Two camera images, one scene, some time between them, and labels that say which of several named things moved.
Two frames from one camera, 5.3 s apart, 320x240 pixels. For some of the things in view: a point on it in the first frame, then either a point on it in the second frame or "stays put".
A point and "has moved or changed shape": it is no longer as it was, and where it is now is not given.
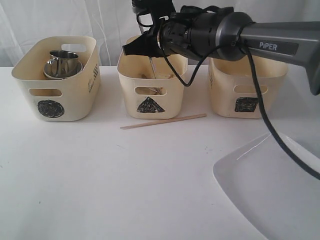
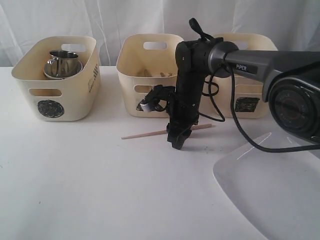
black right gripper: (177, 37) to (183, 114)
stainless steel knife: (151, 58) to (146, 74)
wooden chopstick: (171, 76) has moved or changed shape
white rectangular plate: (278, 194) stays put
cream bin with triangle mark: (150, 88) stays put
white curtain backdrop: (109, 21) stays put
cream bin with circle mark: (59, 100) stays put
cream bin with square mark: (233, 91) stays put
